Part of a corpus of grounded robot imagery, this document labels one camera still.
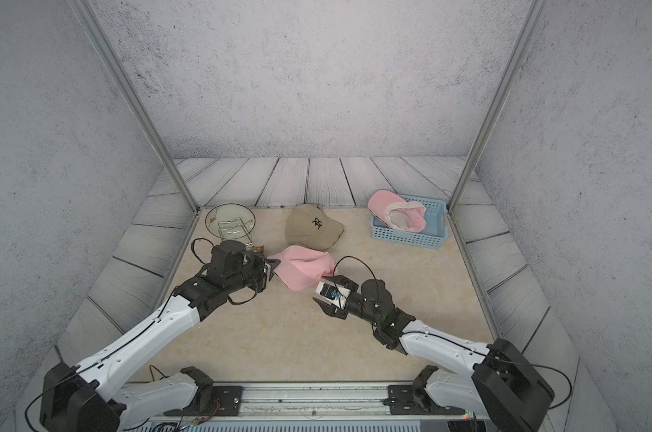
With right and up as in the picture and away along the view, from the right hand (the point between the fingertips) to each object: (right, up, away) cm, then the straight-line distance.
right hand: (324, 284), depth 76 cm
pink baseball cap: (-7, +4, +3) cm, 9 cm away
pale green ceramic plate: (-36, +22, +23) cm, 48 cm away
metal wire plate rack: (-39, +16, +27) cm, 50 cm away
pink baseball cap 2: (+28, +23, +37) cm, 52 cm away
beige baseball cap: (-8, +17, +31) cm, 36 cm away
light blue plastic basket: (+43, +13, +33) cm, 56 cm away
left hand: (-10, +7, 0) cm, 13 cm away
